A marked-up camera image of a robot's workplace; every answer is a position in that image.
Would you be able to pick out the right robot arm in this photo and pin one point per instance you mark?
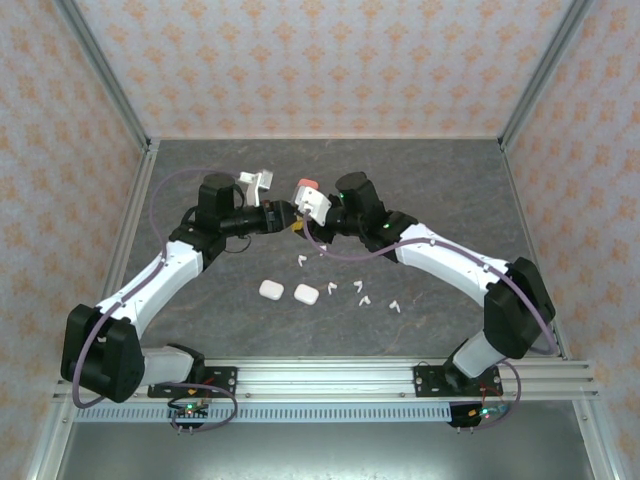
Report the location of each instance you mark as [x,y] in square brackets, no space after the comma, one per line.
[450,260]

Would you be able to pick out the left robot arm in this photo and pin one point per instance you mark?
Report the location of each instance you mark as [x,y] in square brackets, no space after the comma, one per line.
[150,285]

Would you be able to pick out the pink earbud charging case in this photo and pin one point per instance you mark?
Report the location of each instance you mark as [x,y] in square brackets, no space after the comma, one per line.
[307,184]

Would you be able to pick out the white earbud charging case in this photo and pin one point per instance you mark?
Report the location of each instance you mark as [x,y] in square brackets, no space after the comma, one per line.
[271,289]
[306,294]

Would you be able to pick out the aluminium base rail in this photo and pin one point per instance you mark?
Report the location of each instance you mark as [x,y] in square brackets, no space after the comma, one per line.
[325,380]

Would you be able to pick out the aluminium frame side rail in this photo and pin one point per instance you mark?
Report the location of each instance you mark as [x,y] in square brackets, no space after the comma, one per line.
[520,200]
[136,200]

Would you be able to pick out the aluminium frame post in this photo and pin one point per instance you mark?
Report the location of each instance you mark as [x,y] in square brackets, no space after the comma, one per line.
[110,80]
[539,80]

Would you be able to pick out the aluminium frame crossbar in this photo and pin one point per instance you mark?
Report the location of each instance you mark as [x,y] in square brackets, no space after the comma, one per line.
[325,137]

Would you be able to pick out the circuit board with LEDs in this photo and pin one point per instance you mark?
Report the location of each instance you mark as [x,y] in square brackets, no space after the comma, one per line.
[190,411]
[480,414]

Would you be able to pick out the grey metal sheet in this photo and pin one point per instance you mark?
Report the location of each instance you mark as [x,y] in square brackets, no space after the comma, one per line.
[325,455]

